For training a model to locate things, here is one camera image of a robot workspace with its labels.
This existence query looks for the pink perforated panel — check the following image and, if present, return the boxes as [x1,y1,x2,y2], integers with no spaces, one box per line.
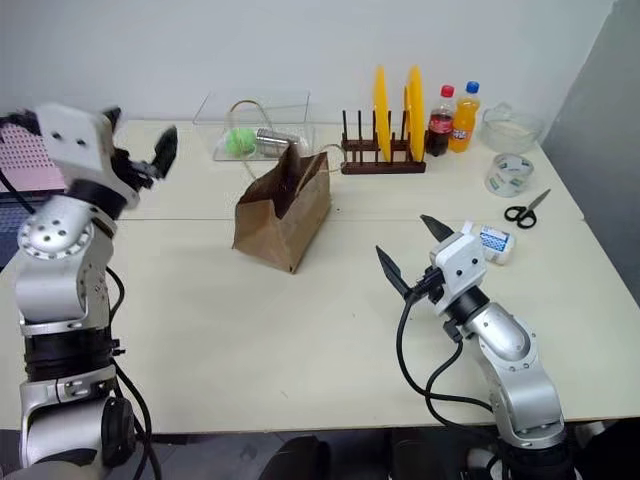
[0,122,69,194]

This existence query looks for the green scrubber ball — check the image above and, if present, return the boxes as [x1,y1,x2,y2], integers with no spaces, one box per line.
[223,127,255,157]

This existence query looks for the brown paper bag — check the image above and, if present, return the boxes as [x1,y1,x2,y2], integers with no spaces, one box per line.
[227,98,347,275]

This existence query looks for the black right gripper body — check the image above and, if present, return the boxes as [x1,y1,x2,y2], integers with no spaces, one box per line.
[410,266,447,305]

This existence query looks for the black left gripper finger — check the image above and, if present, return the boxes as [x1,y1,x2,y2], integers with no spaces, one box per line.
[101,104,125,132]
[151,124,180,179]

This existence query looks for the stainless steel cup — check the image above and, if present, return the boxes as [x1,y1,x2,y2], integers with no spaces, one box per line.
[255,127,307,157]

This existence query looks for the orange soda bottle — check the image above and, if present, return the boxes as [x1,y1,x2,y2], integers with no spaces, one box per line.
[448,81,482,154]

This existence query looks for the clear glass bowl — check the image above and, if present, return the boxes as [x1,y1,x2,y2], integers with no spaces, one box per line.
[479,101,546,155]

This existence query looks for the clear acrylic box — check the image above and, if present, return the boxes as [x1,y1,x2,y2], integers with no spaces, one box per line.
[192,88,316,162]

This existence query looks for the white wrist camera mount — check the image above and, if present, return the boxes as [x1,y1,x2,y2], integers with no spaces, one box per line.
[35,103,142,210]
[427,232,488,318]

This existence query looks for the cola bottle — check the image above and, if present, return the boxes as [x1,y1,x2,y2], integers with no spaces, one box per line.
[424,84,457,157]

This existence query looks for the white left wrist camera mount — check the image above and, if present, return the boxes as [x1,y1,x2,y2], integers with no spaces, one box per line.
[35,103,142,210]

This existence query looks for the yellow plate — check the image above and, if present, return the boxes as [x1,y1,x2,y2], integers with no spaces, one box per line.
[373,64,394,164]
[403,64,427,162]

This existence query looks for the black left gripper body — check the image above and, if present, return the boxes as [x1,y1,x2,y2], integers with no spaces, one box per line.
[110,143,169,192]

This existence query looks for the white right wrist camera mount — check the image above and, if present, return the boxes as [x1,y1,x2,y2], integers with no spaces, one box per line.
[427,232,488,318]

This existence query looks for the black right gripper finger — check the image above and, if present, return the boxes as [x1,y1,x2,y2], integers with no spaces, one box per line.
[419,213,456,245]
[374,244,420,304]

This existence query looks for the clear tape roll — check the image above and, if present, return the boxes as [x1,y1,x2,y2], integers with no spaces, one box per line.
[484,152,532,198]

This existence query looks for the black handled scissors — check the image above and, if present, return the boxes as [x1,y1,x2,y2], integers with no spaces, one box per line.
[503,188,552,230]

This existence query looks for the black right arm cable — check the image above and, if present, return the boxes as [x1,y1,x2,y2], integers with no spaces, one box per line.
[396,294,504,429]

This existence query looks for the dark wooden dish rack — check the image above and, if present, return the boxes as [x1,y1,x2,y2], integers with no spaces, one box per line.
[340,108,428,176]

